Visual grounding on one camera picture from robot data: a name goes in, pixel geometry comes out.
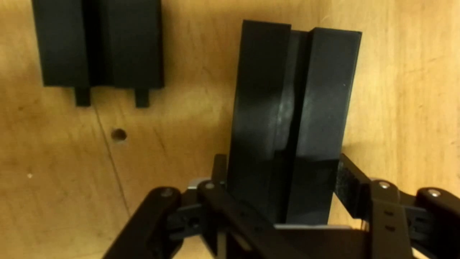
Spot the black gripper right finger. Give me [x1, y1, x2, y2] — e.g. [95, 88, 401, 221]
[335, 154, 460, 259]

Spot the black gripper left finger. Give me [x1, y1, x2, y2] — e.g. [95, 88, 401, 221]
[102, 154, 250, 259]

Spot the black grooved track piece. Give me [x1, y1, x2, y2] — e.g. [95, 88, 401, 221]
[224, 18, 363, 227]
[30, 0, 167, 109]

